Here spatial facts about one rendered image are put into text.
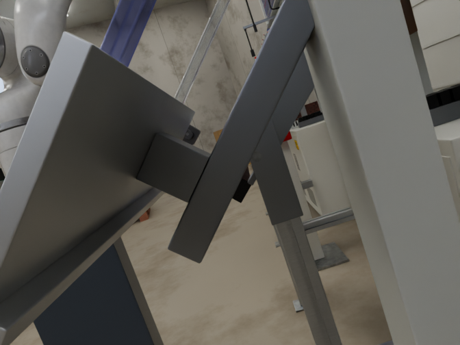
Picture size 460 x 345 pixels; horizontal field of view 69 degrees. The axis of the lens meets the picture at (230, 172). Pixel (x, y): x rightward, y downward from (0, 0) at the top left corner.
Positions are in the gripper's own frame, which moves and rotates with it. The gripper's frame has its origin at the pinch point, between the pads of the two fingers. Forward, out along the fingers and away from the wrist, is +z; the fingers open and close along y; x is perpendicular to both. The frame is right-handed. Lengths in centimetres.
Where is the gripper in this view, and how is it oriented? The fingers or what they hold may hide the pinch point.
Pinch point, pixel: (187, 133)
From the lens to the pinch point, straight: 64.1
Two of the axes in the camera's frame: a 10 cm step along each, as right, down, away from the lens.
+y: -0.3, 1.4, -9.9
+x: 5.0, -8.6, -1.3
